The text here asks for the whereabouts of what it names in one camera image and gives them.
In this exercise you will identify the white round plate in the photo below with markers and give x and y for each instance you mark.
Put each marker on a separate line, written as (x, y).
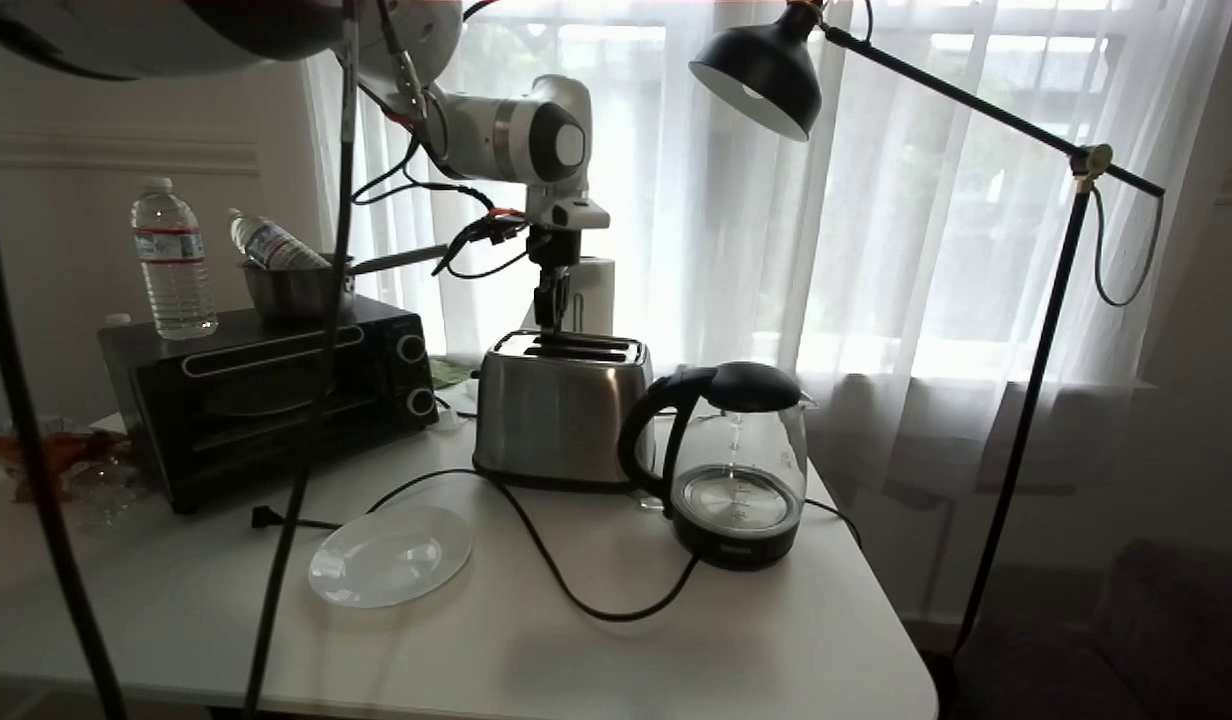
(385, 557)

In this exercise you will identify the water bottle lying in pot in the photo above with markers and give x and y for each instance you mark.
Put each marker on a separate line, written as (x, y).
(276, 246)

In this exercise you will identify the white sheer curtain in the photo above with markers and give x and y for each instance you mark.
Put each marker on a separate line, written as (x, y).
(908, 241)

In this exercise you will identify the black glass electric kettle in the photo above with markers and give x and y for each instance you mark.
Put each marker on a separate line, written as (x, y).
(737, 501)

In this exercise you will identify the tall clear water bottle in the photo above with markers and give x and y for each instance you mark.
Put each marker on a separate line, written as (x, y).
(174, 265)

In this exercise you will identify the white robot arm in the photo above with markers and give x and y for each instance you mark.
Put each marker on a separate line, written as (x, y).
(510, 133)

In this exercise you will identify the silver two-slot toaster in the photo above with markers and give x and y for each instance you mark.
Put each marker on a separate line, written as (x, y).
(558, 410)

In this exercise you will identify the black floor lamp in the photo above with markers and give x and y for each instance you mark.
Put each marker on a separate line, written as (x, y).
(763, 65)

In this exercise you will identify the black camera stand pole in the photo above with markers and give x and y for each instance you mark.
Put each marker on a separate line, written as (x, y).
(29, 455)

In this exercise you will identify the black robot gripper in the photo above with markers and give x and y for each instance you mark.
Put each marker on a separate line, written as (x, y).
(552, 246)

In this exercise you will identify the dark sofa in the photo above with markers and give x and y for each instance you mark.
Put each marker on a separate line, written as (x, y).
(1149, 643)

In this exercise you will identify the crumpled clear plastic container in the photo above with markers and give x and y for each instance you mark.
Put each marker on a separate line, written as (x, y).
(107, 472)

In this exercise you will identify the black toaster oven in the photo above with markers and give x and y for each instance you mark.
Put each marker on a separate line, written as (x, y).
(260, 415)

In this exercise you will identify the orange chip bag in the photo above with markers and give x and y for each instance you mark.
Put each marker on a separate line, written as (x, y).
(43, 463)

